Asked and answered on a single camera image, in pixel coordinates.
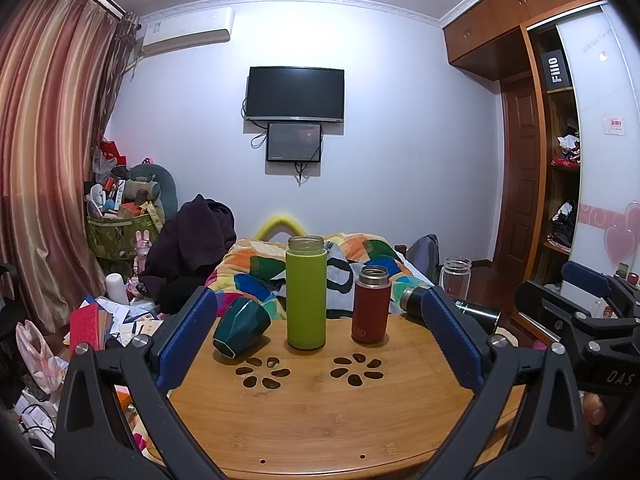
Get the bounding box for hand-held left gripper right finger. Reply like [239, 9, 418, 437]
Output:
[415, 285, 589, 480]

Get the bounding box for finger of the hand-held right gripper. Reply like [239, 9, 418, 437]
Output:
[560, 260, 640, 318]
[514, 280, 608, 356]

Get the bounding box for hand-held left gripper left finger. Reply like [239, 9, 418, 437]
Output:
[54, 286, 226, 480]

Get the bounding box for dark green faceted cup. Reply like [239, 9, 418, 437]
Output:
[212, 296, 272, 359]

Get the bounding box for red thermos cup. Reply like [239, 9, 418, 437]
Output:
[351, 265, 391, 345]

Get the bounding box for person's right hand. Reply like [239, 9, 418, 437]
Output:
[581, 391, 621, 457]

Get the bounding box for black thermos bottle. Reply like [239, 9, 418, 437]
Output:
[399, 285, 502, 334]

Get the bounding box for pile of papers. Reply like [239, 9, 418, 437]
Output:
[80, 296, 168, 351]

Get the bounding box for dark clothes on shelf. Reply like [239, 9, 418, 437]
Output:
[549, 200, 579, 249]

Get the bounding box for clear glass jar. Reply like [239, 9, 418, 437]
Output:
[439, 257, 473, 302]

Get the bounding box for white plastic bottle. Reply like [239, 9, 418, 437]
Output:
[104, 273, 130, 307]

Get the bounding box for grey backpack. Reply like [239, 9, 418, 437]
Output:
[404, 234, 441, 284]

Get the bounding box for colourful patchwork blanket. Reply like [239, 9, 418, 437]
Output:
[207, 232, 427, 322]

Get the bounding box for white sliding door with hearts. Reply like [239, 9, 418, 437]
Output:
[556, 2, 640, 288]

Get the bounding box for dark clothes pile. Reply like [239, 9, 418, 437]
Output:
[137, 194, 238, 314]

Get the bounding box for red book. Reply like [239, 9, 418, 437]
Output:
[68, 305, 114, 357]

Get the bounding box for pink rabbit toy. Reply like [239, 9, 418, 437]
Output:
[133, 230, 153, 272]

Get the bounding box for green storage basket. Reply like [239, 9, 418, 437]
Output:
[85, 211, 166, 262]

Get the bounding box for brown wooden door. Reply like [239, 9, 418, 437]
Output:
[492, 72, 545, 272]

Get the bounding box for lime green tall bottle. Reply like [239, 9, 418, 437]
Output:
[285, 235, 328, 350]

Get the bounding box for folded clothes on shelf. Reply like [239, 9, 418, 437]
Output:
[551, 130, 584, 167]

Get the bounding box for pink floral bag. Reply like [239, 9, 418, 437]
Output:
[15, 321, 69, 395]

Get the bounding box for red gift bag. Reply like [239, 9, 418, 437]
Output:
[99, 139, 121, 167]

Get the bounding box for black box with white print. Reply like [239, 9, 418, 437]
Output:
[540, 47, 575, 94]

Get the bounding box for small black monitor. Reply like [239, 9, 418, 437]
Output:
[265, 121, 324, 164]

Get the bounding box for striped pink curtain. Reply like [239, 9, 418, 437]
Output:
[0, 0, 126, 335]

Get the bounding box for wooden wardrobe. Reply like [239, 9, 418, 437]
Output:
[442, 0, 640, 311]

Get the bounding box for patterned brown curtain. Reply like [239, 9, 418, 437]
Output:
[95, 11, 142, 166]

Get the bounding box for white air conditioner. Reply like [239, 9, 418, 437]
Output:
[139, 7, 235, 56]

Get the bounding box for black wall television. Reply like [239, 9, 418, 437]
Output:
[244, 66, 346, 124]

